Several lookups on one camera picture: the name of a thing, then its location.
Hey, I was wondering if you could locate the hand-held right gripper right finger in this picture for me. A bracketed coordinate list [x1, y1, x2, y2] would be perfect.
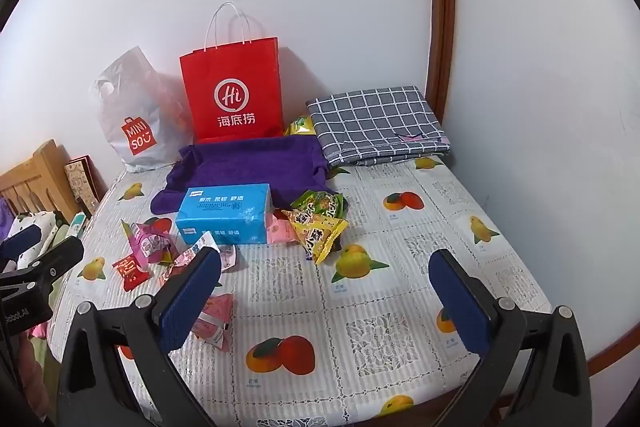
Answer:
[428, 248, 593, 427]

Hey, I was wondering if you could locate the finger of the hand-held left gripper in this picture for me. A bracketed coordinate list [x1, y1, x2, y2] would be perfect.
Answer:
[0, 224, 42, 260]
[0, 236, 85, 295]

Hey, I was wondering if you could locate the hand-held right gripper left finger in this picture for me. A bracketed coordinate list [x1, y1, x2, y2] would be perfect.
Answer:
[56, 246, 223, 427]

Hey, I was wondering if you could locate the red white snack packet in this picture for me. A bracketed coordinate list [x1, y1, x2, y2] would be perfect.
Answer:
[192, 292, 235, 353]

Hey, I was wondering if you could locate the pink red snack packet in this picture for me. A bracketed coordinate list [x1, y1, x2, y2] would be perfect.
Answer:
[159, 246, 201, 289]

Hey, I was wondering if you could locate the pale pink white snack packet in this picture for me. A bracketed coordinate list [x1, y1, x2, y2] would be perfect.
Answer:
[195, 231, 238, 275]

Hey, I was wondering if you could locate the light pink snack packet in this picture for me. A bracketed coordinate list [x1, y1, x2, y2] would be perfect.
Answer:
[266, 213, 301, 245]

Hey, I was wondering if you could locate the yellow triangular snack packet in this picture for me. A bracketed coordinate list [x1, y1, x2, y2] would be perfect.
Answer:
[281, 208, 349, 264]

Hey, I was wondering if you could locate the green snack packet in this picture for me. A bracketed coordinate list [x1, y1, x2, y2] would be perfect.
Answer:
[290, 190, 347, 220]

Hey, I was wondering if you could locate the black spotted white cloth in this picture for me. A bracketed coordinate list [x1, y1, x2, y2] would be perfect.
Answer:
[9, 211, 58, 269]

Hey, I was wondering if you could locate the pale green tube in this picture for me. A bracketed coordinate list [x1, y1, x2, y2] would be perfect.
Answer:
[69, 212, 90, 242]

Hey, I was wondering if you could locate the wooden headboard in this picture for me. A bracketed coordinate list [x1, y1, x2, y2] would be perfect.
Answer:
[0, 138, 83, 228]

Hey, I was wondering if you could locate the patterned brown box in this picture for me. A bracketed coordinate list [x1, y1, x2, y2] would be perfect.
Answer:
[64, 156, 106, 218]

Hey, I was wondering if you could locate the blue tissue pack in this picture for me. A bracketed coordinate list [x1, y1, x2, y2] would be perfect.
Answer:
[174, 182, 273, 247]

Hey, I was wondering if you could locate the purple towel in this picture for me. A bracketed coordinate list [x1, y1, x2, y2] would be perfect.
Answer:
[150, 134, 338, 215]

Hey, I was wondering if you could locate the white plastic bag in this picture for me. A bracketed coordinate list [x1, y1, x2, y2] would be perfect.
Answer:
[89, 46, 193, 173]

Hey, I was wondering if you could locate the grey checked folded cloth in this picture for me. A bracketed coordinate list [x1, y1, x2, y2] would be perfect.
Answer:
[306, 85, 452, 168]

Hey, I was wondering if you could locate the yellow green snack bag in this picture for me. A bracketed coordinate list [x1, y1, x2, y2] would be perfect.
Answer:
[284, 114, 317, 138]

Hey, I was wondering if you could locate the red paper bag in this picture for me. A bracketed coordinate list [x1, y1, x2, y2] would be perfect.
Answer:
[179, 1, 285, 144]

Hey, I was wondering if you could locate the wooden door frame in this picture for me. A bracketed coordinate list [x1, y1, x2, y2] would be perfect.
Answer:
[425, 0, 456, 123]

